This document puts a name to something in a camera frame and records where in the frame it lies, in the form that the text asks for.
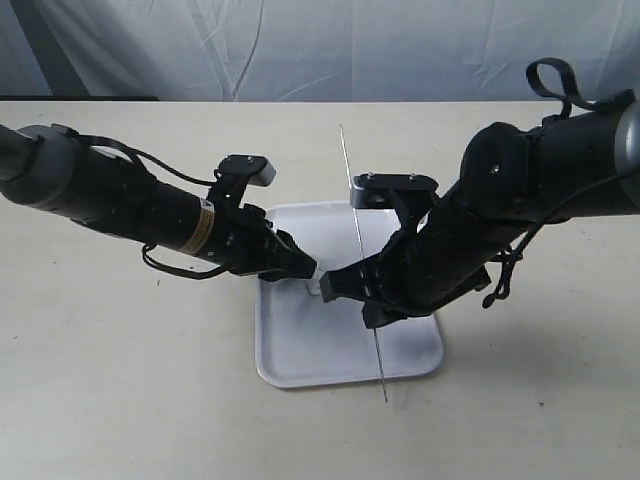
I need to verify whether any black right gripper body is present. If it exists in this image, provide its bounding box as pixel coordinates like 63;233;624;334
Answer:
374;234;490;318

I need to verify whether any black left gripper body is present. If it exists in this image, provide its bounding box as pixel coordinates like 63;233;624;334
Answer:
199;202;276;275

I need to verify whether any white marshmallow piece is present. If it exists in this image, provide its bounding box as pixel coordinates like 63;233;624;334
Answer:
306;268;324;296

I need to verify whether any thin metal skewer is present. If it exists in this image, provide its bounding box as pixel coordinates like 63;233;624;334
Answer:
338;122;389;405

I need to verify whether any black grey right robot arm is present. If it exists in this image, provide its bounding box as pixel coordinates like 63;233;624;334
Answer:
319;91;639;329

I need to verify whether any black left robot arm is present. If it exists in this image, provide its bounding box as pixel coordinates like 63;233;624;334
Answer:
1;124;317;282

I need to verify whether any white rectangular plastic tray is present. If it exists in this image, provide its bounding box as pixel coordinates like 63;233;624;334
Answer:
255;201;444;389

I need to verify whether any grey fabric backdrop curtain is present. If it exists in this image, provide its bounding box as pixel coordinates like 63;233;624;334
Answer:
1;1;639;102

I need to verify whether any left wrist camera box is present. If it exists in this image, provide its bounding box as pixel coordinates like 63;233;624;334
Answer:
217;154;276;187

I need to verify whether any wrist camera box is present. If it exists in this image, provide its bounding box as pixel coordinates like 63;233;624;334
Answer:
217;154;276;187
349;173;438;210

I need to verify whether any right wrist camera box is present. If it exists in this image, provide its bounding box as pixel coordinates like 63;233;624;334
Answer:
349;173;438;210

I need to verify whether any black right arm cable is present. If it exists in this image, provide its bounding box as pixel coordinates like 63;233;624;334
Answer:
482;58;640;309

